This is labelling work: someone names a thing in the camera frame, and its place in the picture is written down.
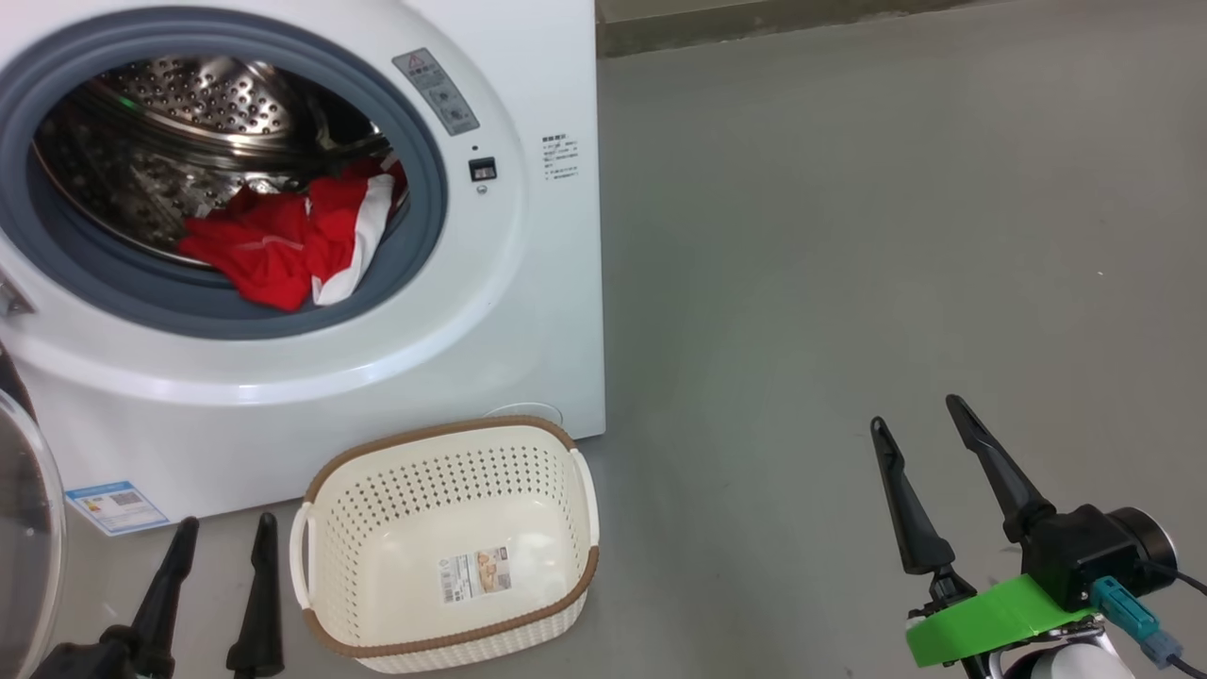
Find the red and white garment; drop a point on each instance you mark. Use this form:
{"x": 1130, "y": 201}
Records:
{"x": 273, "y": 250}

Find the printed label sticker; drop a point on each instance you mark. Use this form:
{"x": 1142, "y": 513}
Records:
{"x": 476, "y": 575}

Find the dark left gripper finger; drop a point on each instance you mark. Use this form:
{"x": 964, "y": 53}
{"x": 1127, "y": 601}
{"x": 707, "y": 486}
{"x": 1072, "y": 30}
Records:
{"x": 262, "y": 613}
{"x": 168, "y": 594}

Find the stainless steel washer drum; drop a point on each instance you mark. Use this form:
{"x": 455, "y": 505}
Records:
{"x": 160, "y": 132}

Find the grey warning label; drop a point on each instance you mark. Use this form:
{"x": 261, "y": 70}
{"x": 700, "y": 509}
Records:
{"x": 436, "y": 91}

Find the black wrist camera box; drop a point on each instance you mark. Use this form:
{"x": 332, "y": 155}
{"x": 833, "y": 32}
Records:
{"x": 1084, "y": 552}
{"x": 85, "y": 655}

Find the black glass washing machine door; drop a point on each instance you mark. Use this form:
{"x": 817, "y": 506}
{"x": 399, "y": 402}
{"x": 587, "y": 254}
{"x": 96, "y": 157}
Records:
{"x": 24, "y": 547}

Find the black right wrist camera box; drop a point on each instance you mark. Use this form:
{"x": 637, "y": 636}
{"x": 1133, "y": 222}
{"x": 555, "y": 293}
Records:
{"x": 1084, "y": 552}

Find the black door lock slot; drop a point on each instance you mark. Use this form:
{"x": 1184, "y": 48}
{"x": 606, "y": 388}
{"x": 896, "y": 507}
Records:
{"x": 483, "y": 170}

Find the white front-load washing machine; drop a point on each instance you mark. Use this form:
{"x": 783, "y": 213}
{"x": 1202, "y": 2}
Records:
{"x": 528, "y": 311}

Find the dark grey baseboard strip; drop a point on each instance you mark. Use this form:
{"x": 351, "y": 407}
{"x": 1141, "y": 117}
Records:
{"x": 754, "y": 21}

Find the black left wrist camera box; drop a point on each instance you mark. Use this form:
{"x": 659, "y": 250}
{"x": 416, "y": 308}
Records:
{"x": 85, "y": 655}

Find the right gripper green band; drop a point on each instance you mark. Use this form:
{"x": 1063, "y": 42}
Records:
{"x": 990, "y": 618}

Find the cream perforated basket brown rim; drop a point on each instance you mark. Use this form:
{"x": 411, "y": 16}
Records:
{"x": 443, "y": 509}

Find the round white filter cover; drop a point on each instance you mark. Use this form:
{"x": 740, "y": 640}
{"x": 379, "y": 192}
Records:
{"x": 523, "y": 412}

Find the blue energy label sticker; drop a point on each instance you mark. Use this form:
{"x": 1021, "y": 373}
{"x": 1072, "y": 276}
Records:
{"x": 115, "y": 507}

